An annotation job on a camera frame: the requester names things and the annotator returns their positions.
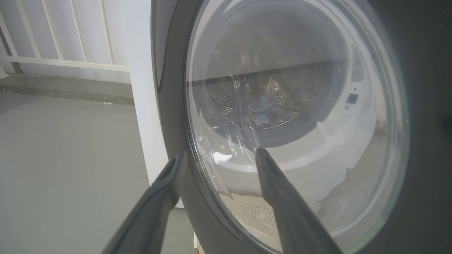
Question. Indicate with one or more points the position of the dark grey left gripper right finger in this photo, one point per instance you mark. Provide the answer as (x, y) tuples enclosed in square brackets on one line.
[(293, 218)]

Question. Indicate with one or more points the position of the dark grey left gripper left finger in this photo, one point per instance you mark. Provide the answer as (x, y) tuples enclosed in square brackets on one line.
[(148, 211)]

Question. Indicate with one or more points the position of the blue patterned cloth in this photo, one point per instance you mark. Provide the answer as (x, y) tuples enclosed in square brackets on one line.
[(263, 113)]

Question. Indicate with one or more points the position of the black round glass washer door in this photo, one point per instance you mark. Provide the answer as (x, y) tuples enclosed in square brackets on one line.
[(423, 141)]

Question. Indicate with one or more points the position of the white front-load washing machine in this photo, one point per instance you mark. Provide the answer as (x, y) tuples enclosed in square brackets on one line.
[(141, 106)]

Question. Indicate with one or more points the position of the steel perforated washer drum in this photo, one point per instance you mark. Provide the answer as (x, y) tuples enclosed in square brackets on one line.
[(289, 91)]

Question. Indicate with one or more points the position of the cream perforated laundry basket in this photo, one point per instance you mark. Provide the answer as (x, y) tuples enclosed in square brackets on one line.
[(254, 215)]

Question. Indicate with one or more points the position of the grey warning sticker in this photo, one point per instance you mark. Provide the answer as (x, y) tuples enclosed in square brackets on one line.
[(357, 68)]

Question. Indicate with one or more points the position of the white slatted railing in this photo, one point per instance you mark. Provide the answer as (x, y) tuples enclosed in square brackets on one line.
[(70, 63)]

